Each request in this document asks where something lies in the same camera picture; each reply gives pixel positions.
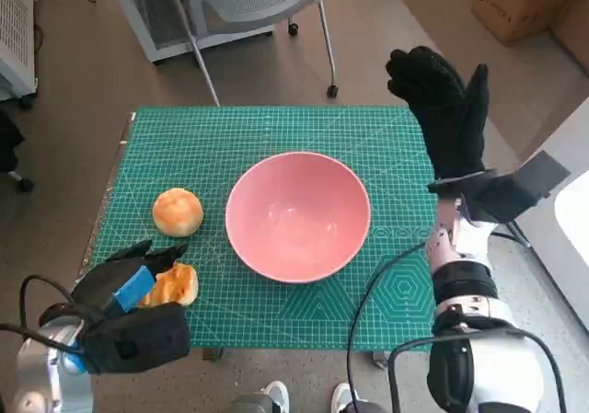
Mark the black right arm cable loop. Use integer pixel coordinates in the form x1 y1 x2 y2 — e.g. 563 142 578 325
387 327 567 413

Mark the long black robot cable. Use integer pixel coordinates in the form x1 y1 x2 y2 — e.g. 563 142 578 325
345 241 429 413

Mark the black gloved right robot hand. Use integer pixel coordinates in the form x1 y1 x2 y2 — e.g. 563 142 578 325
385 45 490 182

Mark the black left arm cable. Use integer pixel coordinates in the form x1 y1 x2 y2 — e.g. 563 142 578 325
0 274 87 355

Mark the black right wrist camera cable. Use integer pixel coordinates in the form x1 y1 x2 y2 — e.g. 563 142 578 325
490 222 533 249

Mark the black office chair base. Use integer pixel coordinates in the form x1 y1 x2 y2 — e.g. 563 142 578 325
0 108 35 195

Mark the round golden bread bun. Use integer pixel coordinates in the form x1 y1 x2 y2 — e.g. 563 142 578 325
152 187 204 238

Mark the grey robot torso part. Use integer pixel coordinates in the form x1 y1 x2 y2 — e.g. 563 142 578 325
228 394 283 413

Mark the white side table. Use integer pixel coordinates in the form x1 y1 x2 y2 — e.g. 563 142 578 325
510 104 589 336

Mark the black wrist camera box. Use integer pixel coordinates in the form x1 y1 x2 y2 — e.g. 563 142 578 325
80 302 192 376
473 150 572 224

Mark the pink bowl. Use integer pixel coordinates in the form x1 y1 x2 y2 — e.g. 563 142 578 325
225 152 372 284

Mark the green cutting mat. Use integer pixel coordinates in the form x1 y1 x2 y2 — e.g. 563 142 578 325
87 104 445 352

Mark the orange bread slice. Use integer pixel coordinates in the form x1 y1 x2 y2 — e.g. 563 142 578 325
137 261 200 308

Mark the white perforated metal machine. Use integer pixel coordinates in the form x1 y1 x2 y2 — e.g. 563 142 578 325
0 0 38 104

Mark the white shoe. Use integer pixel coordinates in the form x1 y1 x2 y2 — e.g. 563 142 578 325
331 382 359 413
260 379 291 413

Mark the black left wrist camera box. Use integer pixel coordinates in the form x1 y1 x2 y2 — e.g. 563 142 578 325
80 302 192 376

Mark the plain brown cardboard box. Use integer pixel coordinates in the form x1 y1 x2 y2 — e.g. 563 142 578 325
549 0 589 78

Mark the cardboard box with black print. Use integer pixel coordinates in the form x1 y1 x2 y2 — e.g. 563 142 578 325
469 0 589 44

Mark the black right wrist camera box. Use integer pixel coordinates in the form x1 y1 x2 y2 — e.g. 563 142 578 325
473 150 572 224

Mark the black left robot hand, blue tape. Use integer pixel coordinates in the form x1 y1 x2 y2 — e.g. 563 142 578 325
71 240 190 315

